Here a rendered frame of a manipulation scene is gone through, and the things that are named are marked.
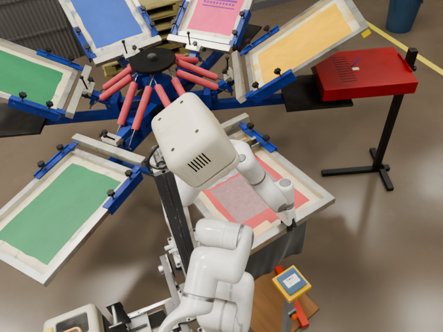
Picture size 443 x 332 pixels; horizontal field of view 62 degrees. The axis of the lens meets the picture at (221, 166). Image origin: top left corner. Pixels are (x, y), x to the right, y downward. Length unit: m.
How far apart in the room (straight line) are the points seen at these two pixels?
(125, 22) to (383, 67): 2.06
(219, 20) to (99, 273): 2.23
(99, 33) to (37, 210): 1.60
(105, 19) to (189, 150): 2.66
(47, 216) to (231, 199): 1.06
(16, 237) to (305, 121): 2.88
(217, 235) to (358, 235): 2.20
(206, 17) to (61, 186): 1.78
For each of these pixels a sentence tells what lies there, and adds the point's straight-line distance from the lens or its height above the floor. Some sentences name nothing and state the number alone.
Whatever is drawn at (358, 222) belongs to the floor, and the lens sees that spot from 3.23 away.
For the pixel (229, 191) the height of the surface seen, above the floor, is 1.02.
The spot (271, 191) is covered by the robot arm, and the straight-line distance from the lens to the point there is 1.47.
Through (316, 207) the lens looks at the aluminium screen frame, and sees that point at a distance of 1.88.
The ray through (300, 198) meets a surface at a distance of 1.96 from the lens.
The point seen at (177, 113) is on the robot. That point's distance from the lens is 0.94.
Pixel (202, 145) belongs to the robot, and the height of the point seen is 2.01.
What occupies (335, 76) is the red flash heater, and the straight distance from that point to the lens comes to 2.71.
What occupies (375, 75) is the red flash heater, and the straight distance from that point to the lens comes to 2.77.
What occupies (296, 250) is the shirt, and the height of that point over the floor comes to 0.57.
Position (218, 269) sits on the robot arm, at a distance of 0.98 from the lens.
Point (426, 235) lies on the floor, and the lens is 3.32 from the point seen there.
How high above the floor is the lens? 2.58
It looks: 46 degrees down
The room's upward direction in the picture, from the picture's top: 7 degrees counter-clockwise
